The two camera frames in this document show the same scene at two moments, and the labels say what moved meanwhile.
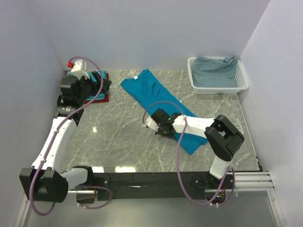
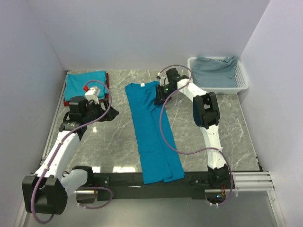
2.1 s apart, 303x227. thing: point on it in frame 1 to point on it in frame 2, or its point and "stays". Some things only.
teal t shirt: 153,95 to 159,163
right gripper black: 158,133 to 160,99
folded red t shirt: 106,100 stays
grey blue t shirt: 208,72 stays
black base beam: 153,186 stays
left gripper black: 96,85 to 102,111
